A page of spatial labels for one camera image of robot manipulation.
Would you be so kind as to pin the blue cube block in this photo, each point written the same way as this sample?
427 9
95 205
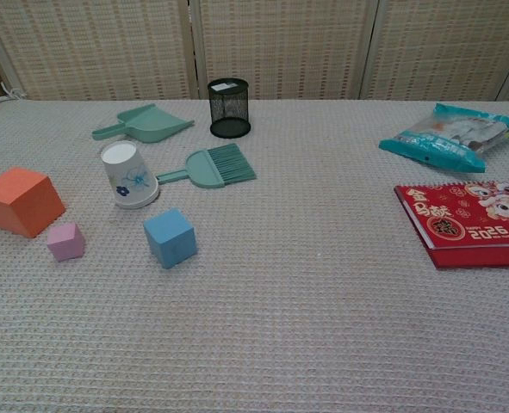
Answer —
170 241

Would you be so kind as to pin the white flower-print paper cup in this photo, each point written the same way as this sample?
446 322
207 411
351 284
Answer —
129 176

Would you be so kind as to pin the pink small block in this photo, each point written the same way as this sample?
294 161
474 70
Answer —
64 243

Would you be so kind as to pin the orange cube block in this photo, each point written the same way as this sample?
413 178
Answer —
17 202

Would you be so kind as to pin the green plastic hand brush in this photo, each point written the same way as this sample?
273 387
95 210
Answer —
211 168

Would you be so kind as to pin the black mesh pen holder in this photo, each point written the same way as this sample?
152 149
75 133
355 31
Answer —
228 112

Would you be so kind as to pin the beige woven tablecloth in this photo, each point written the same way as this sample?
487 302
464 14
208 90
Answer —
280 322

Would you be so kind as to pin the green plastic dustpan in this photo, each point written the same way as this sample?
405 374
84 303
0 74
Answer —
150 125

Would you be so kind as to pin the bamboo folding screen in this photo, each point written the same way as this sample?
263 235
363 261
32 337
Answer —
280 43

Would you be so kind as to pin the teal snack bag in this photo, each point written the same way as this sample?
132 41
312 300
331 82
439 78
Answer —
443 142

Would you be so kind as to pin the red 2026 desk calendar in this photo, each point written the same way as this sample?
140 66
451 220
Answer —
465 223

